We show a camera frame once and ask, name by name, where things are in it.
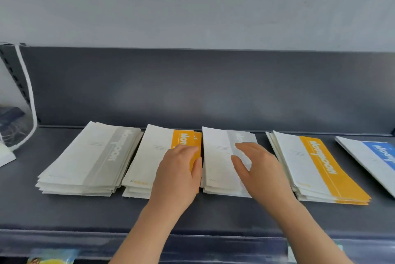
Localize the person's left hand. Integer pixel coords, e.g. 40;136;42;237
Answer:
149;144;203;212

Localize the person's right hand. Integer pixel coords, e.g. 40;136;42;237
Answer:
230;142;297;209

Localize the small orange notebook stack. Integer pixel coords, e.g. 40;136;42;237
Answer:
265;131;372;206
122;124;203;199

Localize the small grey notebook stack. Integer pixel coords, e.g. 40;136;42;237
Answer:
200;126;258;198
35;121;144;197

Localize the small blue notebook stack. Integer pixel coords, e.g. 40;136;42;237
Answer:
335;136;395;198

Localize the person's right forearm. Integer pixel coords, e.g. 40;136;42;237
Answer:
274;197;354;264

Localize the person's left forearm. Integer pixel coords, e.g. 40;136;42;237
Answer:
109;200;192;264

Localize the yellow white price tag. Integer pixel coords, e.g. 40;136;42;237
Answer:
286;241;345;264

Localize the dark grey back panel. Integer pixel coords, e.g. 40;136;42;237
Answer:
20;46;395;136

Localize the yellow blue snack packet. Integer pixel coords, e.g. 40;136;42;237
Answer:
27;248;78;264

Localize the slotted dark metal upright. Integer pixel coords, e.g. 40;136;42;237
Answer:
0;43;41;124

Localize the clear plastic price rail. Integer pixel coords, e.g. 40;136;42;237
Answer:
0;229;395;264

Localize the thick white braided cable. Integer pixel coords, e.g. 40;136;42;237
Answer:
0;42;38;152

